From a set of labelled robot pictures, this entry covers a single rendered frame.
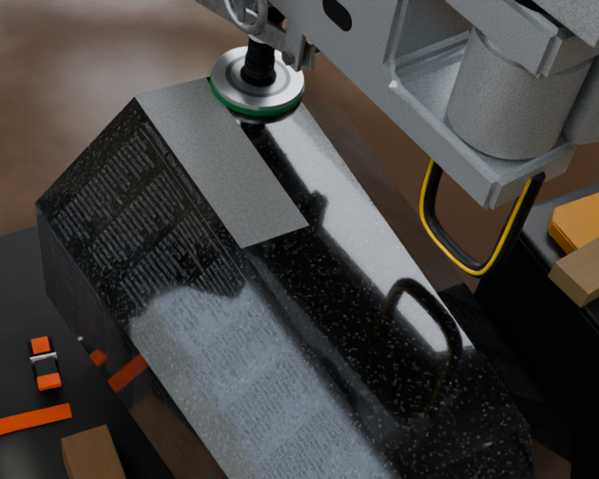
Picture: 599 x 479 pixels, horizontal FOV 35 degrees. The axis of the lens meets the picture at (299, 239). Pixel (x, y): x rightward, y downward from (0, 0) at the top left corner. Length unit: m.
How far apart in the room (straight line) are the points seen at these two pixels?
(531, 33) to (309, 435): 0.82
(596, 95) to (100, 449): 1.51
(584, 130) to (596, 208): 0.74
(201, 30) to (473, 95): 2.40
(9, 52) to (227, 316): 2.03
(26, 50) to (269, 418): 2.22
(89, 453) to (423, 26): 1.38
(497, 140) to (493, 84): 0.10
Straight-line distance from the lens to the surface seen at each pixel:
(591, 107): 1.60
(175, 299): 1.99
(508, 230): 1.72
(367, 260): 1.94
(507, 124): 1.54
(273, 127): 2.17
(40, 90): 3.56
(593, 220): 2.32
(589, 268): 2.14
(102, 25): 3.84
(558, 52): 1.41
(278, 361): 1.83
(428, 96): 1.67
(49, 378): 2.70
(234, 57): 2.30
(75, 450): 2.51
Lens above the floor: 2.34
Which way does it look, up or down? 49 degrees down
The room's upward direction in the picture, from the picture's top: 11 degrees clockwise
